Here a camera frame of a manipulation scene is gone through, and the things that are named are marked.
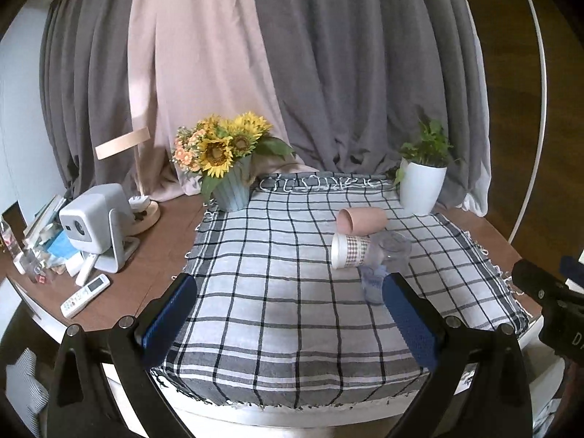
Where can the pink cup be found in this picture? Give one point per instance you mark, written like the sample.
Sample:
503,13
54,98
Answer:
365,219

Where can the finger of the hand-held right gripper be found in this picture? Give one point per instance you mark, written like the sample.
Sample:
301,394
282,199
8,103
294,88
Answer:
536,279
572,267

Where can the grey striped cloth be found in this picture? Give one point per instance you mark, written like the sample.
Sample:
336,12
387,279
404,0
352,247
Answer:
25,385

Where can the white projector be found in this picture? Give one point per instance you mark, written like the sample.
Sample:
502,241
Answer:
91,214

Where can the large clear plastic cup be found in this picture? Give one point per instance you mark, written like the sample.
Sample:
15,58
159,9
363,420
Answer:
392,248

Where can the sunflower bouquet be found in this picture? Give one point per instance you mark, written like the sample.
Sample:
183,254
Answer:
219,146

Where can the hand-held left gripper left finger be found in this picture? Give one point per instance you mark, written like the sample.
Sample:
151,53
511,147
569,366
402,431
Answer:
168,317

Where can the small clear plastic cup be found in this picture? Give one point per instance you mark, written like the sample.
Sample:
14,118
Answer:
373,285

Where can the blue-grey ribbed vase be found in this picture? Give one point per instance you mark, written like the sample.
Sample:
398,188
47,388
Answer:
232,189

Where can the wooden desk lamp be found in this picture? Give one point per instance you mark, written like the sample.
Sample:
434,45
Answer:
122,142

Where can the white patterned paper cup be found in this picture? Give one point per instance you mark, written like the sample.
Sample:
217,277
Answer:
349,250

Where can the white plant pot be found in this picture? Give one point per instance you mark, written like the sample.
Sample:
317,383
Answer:
422,187

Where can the white air conditioner remote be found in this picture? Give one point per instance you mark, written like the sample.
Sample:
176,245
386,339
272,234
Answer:
86,295

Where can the grey curtain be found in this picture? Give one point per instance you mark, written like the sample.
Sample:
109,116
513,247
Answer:
365,68
91,77

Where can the slim white remote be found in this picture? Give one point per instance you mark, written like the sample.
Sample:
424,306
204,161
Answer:
86,268

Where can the green leafy plant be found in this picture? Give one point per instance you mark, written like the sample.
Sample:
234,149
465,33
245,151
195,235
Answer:
431,143

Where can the pink curtain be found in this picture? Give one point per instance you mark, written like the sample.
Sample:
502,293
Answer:
205,54

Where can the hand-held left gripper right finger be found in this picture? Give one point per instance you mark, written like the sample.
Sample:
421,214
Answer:
410,324

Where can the checked grey white tablecloth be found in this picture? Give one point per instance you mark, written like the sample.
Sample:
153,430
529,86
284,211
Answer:
273,292

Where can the clear plastic bottle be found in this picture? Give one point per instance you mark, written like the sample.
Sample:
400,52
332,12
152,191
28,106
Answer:
9,237

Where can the blue packet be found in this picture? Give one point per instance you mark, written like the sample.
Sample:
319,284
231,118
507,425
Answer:
59,245

